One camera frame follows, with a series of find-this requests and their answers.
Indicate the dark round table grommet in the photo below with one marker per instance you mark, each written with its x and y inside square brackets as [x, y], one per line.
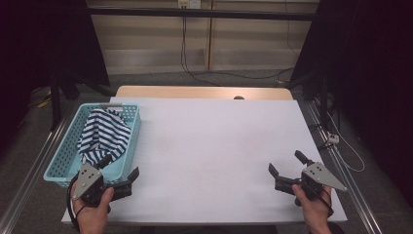
[238, 97]

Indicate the white power strip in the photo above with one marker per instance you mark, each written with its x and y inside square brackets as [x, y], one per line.
[333, 138]

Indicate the black curtain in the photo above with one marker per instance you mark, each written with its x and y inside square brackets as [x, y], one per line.
[373, 81]
[42, 42]

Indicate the light blue plastic basket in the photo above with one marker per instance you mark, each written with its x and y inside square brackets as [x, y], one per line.
[61, 159]

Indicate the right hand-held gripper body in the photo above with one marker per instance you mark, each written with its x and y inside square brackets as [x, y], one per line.
[316, 174]

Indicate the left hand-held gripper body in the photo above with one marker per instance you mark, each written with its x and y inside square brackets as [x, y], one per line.
[87, 177]

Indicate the white table cover sheet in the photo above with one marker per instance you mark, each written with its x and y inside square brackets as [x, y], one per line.
[211, 146]

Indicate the person's right hand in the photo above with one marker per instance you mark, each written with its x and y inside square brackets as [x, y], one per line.
[316, 214]

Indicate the white wall socket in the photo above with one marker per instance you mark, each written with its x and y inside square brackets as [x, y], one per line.
[190, 3]

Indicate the person's left hand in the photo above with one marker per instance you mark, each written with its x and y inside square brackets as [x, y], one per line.
[92, 219]

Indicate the aluminium floor rail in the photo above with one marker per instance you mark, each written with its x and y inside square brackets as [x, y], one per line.
[347, 182]
[29, 175]

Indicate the black metal stand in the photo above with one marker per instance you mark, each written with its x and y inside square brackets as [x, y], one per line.
[323, 100]
[56, 104]

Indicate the yellow floor item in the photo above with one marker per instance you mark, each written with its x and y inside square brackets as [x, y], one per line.
[44, 103]

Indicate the blue white striped baby romper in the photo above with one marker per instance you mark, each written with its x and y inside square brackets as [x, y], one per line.
[104, 133]

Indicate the black horizontal metal bar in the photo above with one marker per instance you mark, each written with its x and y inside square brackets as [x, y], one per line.
[195, 13]

